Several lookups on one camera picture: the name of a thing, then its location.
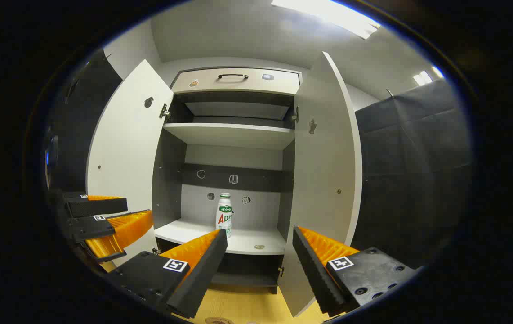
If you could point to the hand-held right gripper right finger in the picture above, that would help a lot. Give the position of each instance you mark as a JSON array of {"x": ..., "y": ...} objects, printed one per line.
[{"x": 310, "y": 265}]

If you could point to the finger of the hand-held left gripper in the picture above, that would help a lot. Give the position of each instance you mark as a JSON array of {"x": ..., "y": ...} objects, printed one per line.
[
  {"x": 90, "y": 227},
  {"x": 99, "y": 206}
]

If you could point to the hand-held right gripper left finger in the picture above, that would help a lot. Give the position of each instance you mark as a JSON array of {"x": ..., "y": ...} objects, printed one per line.
[{"x": 204, "y": 270}]

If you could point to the white bottle green label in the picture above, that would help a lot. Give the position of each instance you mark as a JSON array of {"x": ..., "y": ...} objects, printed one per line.
[{"x": 224, "y": 220}]

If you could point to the grey cabinet door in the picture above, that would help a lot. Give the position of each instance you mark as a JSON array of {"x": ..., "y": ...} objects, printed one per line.
[
  {"x": 323, "y": 157},
  {"x": 126, "y": 148}
]

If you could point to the white cabinet shelf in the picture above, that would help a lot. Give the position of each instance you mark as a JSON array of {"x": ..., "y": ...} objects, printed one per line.
[
  {"x": 184, "y": 231},
  {"x": 229, "y": 135}
]

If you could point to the grey cabinet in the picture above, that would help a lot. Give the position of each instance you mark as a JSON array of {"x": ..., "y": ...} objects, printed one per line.
[{"x": 238, "y": 155}]

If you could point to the grey cabinet drawer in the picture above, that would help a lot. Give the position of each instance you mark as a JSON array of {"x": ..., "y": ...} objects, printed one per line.
[{"x": 247, "y": 85}]

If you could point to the ceiling light panel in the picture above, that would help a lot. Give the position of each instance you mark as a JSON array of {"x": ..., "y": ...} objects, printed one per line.
[
  {"x": 422, "y": 77},
  {"x": 328, "y": 13}
]

